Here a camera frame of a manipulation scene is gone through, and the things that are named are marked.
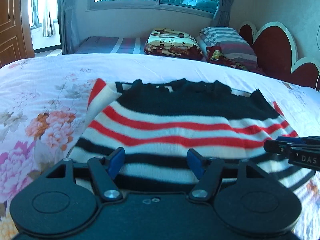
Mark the red scalloped headboard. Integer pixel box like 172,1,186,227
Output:
237,21,320,92

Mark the folded printed blanket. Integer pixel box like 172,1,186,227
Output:
144,28,205,61

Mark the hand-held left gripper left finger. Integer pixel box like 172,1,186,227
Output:
45,147,125,203

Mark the white sheer curtain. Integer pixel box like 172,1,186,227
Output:
41,0,55,38

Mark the floral white bedspread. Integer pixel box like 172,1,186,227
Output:
0,54,320,240

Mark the striped mattress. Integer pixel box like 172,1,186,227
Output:
75,36,150,55

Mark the red printed pillow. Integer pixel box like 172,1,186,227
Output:
206,49,260,71

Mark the striped knit sweater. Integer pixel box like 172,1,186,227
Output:
70,78,317,193

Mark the striped pillow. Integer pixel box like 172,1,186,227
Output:
199,27,258,63

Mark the brown wooden door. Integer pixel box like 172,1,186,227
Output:
0,0,35,68

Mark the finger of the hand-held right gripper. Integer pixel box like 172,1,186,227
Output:
264,140,292,156
276,136,310,144

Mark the folded blue quilt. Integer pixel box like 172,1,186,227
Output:
182,0,218,13

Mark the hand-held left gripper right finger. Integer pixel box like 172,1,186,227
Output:
187,149,267,202

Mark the grey-blue curtain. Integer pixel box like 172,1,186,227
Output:
212,0,244,28
57,0,83,55

